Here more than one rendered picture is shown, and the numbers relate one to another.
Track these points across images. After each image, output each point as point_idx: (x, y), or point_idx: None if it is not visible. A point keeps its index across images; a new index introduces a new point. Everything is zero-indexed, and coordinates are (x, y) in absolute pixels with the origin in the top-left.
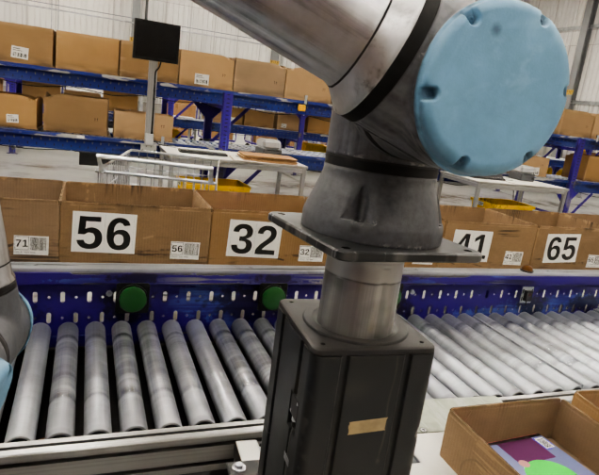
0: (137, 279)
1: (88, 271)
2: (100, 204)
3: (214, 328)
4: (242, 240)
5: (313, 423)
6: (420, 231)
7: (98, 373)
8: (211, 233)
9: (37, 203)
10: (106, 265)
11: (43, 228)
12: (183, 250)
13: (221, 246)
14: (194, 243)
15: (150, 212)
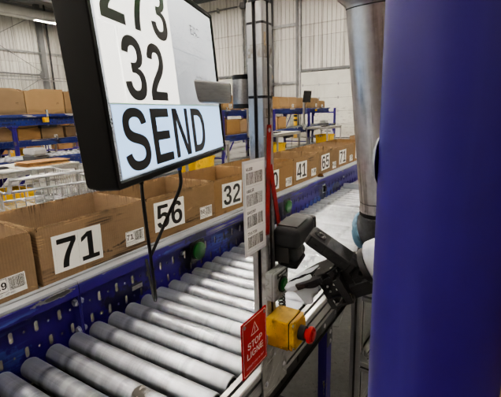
0: (198, 236)
1: (176, 241)
2: (165, 194)
3: (239, 251)
4: (228, 196)
5: None
6: None
7: (247, 289)
8: (215, 196)
9: (134, 204)
10: (178, 234)
11: (139, 221)
12: (205, 211)
13: (220, 203)
14: (209, 205)
15: (188, 192)
